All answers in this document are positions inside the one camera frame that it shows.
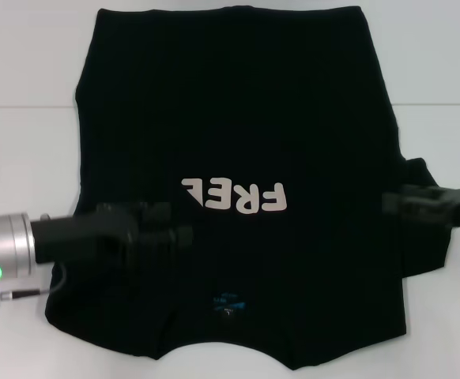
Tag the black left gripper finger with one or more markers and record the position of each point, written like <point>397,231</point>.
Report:
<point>167,237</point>
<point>153,213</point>

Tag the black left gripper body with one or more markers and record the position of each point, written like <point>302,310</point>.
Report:
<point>84,237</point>

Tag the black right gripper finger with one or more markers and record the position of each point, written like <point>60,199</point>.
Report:
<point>408,205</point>
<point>415,190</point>

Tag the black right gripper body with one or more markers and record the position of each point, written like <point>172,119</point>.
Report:
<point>459,205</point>

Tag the black shirt with white print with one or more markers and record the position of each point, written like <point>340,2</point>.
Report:
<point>234,118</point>

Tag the small silver screw knob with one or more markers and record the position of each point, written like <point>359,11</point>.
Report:
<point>45,216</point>

